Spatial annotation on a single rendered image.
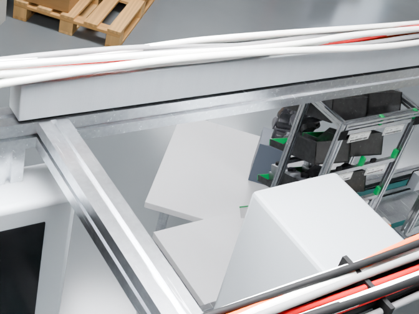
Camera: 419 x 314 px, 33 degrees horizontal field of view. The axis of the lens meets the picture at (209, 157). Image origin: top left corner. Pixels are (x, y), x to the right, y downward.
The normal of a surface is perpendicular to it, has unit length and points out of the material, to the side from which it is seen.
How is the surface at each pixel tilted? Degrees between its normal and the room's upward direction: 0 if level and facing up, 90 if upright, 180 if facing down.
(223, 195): 0
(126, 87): 90
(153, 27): 0
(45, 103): 90
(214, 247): 0
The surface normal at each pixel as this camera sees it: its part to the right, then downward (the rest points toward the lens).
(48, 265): 0.51, 0.60
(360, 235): 0.22, -0.78
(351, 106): 0.42, 0.23
